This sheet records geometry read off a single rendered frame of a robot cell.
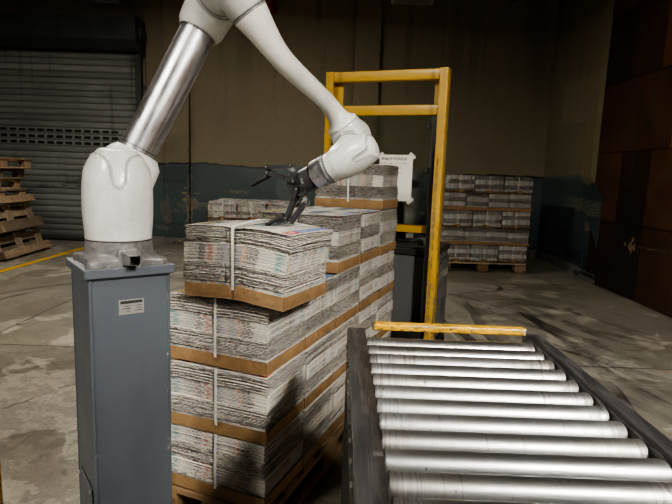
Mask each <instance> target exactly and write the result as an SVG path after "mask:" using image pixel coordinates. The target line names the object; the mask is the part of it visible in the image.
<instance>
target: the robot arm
mask: <svg viewBox="0 0 672 504"><path fill-rule="evenodd" d="M179 23H180V26H179V28H178V30H177V32H176V34H175V36H174V38H173V40H172V42H171V44H170V46H169V48H168V50H167V52H166V54H165V56H164V58H163V60H162V61H161V63H160V65H159V67H158V69H157V71H156V73H155V75H154V77H153V79H152V81H151V83H150V85H149V87H148V89H147V91H146V93H145V95H144V97H143V99H142V100H141V102H140V104H139V106H138V108H137V110H136V112H135V114H134V116H133V118H132V120H131V122H130V124H129V126H128V128H127V130H126V132H125V134H124V136H123V137H122V139H121V141H120V143H119V142H115V143H112V144H110V145H108V146H107V147H106V148H98V149H96V150H95V151H94V152H93V153H91V154H90V156H89V157H88V159H87V161H86V163H85V165H84V167H83V170H82V178H81V207H82V220H83V228H84V238H85V241H84V251H82V252H76V253H73V254H72V255H73V259H74V260H78V261H80V262H81V263H82V264H84V265H85V266H86V268H87V269H90V270H95V269H104V268H115V267H129V266H142V265H163V264H167V258H166V257H164V256H161V255H158V254H156V253H155V252H154V251H153V243H152V228H153V187H154V185H155V182H156V180H157V178H158V175H159V167H158V163H157V162H156V161H155V159H156V157H157V155H158V153H159V151H160V149H161V147H162V145H163V143H164V141H165V139H166V137H167V135H168V133H169V131H170V129H171V127H172V125H173V123H174V121H175V119H176V117H177V115H178V113H179V112H180V110H181V108H182V106H183V104H184V102H185V100H186V98H187V96H188V94H189V92H190V90H191V88H192V86H193V84H194V82H195V80H196V78H197V76H198V74H199V72H200V70H201V68H202V66H203V64H204V62H205V60H206V58H207V56H208V54H209V52H210V51H211V49H212V47H213V46H215V45H217V44H219V43H220V42H221V41H222V40H223V39H224V37H225V35H226V34H227V32H228V31H229V29H230V28H231V26H232V25H233V23H234V24H235V26H236V27H237V28H238V29H239V30H240V31H241V32H242V33H243V34H244V35H245V36H246V37H247V38H248V39H249V40H250V41H251V42H252V43H253V44H254V46H255V47H256V48H257V49H258V50H259V51H260V52H261V53H262V55H263V56H264V57H265V58H266V59H267V60H268V61H269V62H270V64H271V65H272V66H273V67H274V68H275V69H276V70H277V71H278V72H279V73H280V74H281V75H282V76H283V77H284V78H285V79H287V80H288V81H289V82H290V83H291V84H292V85H294V86H295V87H296V88H297V89H298V90H300V91H301V92H302V93H303V94H304V95H306V96H307V97H308V98H309V99H310V100H312V101H313V102H314V103H315V104H316V105H317V106H318V107H319V108H320V109H321V110H322V111H323V113H324V114H325V116H326V117H327V119H328V121H329V131H328V133H329V135H330V137H331V140H332V143H333V146H331V147H330V149H329V151H328V152H326V153H325V154H323V155H321V156H320V157H318V158H316V159H314V160H312V161H311V162H309V163H308V166H306V167H304V168H302V169H300V170H299V171H296V170H295V164H294V163H289V164H287V165H264V168H265V172H264V173H262V174H260V175H258V176H257V178H258V179H257V180H255V181H253V182H252V183H250V184H248V185H249V187H254V186H256V185H257V184H259V183H261V182H263V181H265V180H267V179H269V178H270V176H271V177H275V178H278V179H281V180H284V181H287V184H286V185H287V187H288V188H289V192H290V194H292V196H291V201H290V203H289V206H288V208H287V210H286V213H285V215H281V216H279V217H277V218H275V219H273V220H271V221H269V222H267V223H265V225H271V224H273V223H275V222H276V223H277V224H281V223H283V222H285V221H287V223H288V224H289V225H290V224H294V223H295V221H296V220H297V218H298V217H299V216H300V214H301V213H302V212H303V210H304V209H305V207H306V206H308V205H309V204H311V201H310V200H308V198H307V196H306V195H307V194H308V193H310V192H312V191H314V190H316V189H318V188H324V187H326V186H329V185H331V184H333V183H336V182H337V181H339V180H344V179H348V178H350V177H353V176H355V175H357V174H359V173H361V172H362V171H364V170H366V169H367V168H369V167H370V166H371V165H372V164H373V163H374V162H375V161H376V160H377V159H378V158H379V155H380V152H379V147H378V144H377V142H376V141H375V139H374V138H373V137H372V136H371V131H370V129H369V127H368V125H367V124H366V123H365V122H364V121H362V120H361V119H360V118H359V117H358V116H357V115H356V114H355V113H349V112H347V111H346V110H345V109H344V108H343V107H342V106H341V105H340V103H339V102H338V101H337V100H336V99H335V97H334V96H333V95H332V94H331V93H330V92H329V91H328V90H327V89H326V88H325V87H324V86H323V85H322V84H321V83H320V82H319V81H318V80H317V79H316V78H315V77H314V76H313V75H312V74H311V73H310V72H309V71H308V70H307V69H306V68H305V67H304V66H303V65H302V64H301V63H300V62H299V61H298V59H297V58H296V57H295V56H294V55H293V54H292V53H291V51H290V50H289V49H288V47H287V46H286V44H285V42H284V41H283V39H282V37H281V35H280V33H279V31H278V29H277V27H276V25H275V22H274V20H273V18H272V16H271V13H270V11H269V9H268V6H267V4H266V2H265V0H185V1H184V3H183V6H182V9H181V11H180V14H179ZM270 169H288V170H289V171H292V173H291V175H290V177H288V176H285V175H281V174H278V173H275V172H271V171H270ZM300 197H303V200H302V203H301V204H300V205H299V207H298V208H297V209H296V211H295V212H294V214H293V215H292V213H293V211H294V208H295V206H296V203H297V201H298V200H299V198H300ZM291 215H292V216H291Z"/></svg>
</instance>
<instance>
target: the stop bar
mask: <svg viewBox="0 0 672 504"><path fill-rule="evenodd" d="M372 329H373V330H382V331H408V332H435V333H461V334H488V335H514V336H526V335H527V330H526V329H525V328H524V327H512V326H485V325H458V324H432V323H405V322H379V321H373V322H372Z"/></svg>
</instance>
